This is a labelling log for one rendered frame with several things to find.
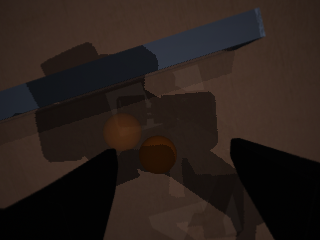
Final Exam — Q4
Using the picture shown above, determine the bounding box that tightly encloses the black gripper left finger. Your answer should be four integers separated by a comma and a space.
0, 149, 118, 240

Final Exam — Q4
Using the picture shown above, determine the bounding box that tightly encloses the translucent brown ball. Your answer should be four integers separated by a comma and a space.
103, 113, 142, 151

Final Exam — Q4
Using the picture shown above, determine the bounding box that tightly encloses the dark brown ball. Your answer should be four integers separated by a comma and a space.
139, 136, 177, 174

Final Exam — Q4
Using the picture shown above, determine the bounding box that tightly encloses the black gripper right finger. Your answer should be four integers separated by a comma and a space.
230, 138, 320, 240

